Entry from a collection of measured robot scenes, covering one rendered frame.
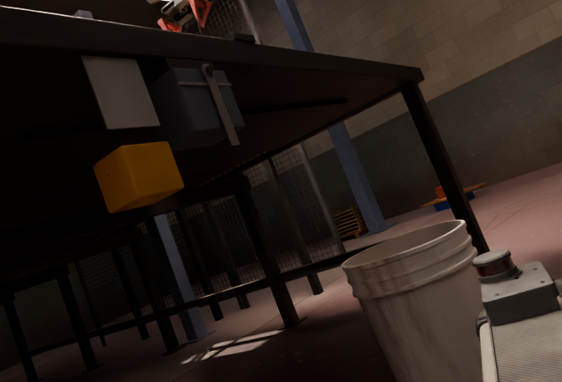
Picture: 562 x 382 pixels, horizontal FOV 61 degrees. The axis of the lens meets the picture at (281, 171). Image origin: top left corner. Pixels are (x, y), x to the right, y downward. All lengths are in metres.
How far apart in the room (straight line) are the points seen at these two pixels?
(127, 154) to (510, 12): 5.60
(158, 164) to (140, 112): 0.10
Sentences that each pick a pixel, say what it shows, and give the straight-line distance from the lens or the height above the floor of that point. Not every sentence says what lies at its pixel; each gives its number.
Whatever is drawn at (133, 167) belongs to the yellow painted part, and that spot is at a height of 0.66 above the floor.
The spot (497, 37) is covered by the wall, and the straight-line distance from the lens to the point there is 6.08.
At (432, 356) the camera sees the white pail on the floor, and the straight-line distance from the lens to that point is 1.07.
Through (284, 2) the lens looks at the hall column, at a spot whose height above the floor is 2.94.
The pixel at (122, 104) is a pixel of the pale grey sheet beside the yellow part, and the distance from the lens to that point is 0.77.
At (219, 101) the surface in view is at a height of 0.76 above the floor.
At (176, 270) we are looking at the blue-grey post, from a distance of 3.26.
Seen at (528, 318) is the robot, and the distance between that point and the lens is 0.86.
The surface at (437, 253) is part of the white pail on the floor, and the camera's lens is 1.02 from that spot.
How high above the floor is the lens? 0.52
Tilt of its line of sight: 6 degrees up
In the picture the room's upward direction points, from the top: 22 degrees counter-clockwise
